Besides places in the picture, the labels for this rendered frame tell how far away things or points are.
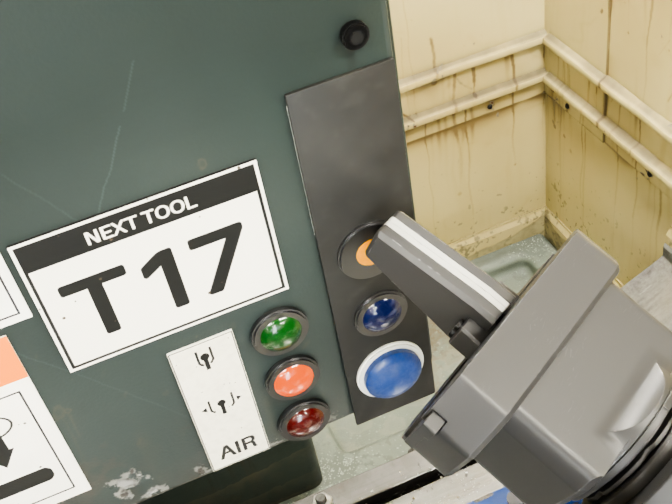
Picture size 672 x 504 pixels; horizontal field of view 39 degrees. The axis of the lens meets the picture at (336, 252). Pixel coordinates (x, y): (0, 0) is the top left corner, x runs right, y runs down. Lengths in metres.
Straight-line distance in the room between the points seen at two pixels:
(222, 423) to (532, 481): 0.15
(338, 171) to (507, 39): 1.37
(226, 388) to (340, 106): 0.15
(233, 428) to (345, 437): 1.31
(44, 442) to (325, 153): 0.18
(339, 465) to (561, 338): 1.33
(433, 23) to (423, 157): 0.27
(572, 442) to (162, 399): 0.18
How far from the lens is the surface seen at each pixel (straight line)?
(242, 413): 0.45
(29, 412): 0.42
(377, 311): 0.43
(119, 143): 0.35
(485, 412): 0.35
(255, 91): 0.35
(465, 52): 1.71
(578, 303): 0.38
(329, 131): 0.37
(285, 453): 1.56
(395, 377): 0.46
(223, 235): 0.38
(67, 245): 0.37
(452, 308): 0.39
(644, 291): 1.64
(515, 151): 1.89
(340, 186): 0.39
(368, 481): 1.31
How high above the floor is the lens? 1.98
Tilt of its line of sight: 41 degrees down
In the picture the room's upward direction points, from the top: 11 degrees counter-clockwise
